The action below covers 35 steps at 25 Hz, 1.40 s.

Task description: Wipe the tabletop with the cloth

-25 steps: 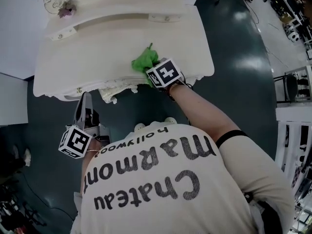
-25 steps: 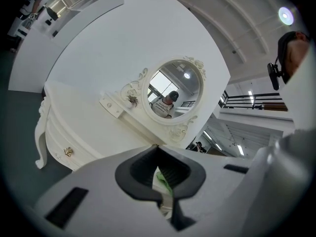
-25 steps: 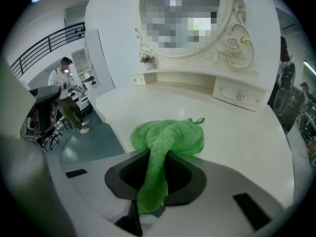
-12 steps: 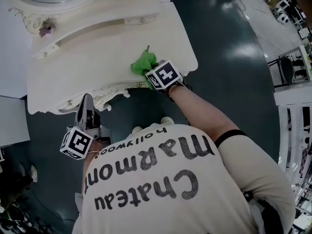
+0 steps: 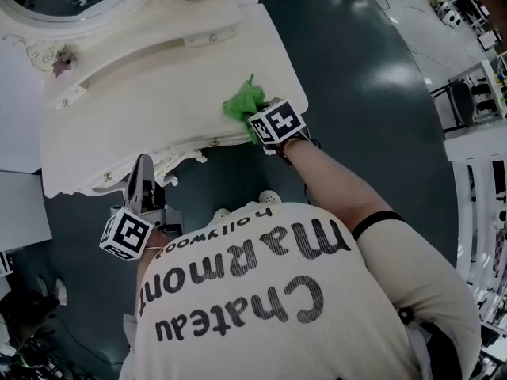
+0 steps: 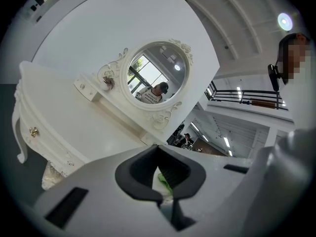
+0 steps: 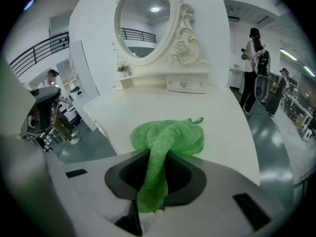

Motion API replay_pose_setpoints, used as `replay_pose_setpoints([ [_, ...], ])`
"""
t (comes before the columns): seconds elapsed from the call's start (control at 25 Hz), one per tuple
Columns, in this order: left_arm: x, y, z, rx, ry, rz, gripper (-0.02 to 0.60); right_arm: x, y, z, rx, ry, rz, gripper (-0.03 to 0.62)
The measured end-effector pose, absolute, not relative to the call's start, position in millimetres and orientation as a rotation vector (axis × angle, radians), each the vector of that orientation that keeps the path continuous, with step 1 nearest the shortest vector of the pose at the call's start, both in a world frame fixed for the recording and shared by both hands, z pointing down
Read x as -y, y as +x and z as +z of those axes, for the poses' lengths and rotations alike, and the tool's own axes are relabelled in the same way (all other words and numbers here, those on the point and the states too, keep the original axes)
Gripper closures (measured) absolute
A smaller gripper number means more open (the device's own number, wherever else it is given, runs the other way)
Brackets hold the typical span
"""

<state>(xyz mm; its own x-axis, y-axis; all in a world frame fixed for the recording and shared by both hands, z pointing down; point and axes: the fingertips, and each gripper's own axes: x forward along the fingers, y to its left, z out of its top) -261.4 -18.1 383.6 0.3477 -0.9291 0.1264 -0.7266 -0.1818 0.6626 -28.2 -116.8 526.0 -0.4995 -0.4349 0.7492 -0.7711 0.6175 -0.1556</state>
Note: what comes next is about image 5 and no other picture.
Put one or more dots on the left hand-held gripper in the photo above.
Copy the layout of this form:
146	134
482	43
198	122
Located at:
126	236

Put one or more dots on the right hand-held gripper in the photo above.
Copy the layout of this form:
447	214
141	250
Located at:
281	123

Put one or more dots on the green cloth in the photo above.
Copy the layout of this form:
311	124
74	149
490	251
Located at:
241	103

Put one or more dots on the person's left forearm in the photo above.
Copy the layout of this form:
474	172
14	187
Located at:
155	243

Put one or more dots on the person's right forearm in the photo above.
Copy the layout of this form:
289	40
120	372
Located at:
336	188

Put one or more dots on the white dressing table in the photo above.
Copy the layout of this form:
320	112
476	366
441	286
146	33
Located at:
158	109

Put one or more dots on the person's white clog shoe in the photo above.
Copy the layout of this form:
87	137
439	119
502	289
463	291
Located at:
269	197
222	214

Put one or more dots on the pink artificial flower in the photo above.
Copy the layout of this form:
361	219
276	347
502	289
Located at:
63	61

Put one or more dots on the black metal chair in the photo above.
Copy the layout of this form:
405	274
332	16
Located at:
461	103

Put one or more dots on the white cabinet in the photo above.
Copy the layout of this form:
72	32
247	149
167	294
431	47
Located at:
475	141

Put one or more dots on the white round device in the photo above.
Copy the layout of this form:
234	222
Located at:
451	18

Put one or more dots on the white metal shelf rack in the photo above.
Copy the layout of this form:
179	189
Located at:
491	93

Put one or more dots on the person's cream printed t-shirt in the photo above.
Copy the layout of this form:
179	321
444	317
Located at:
356	331

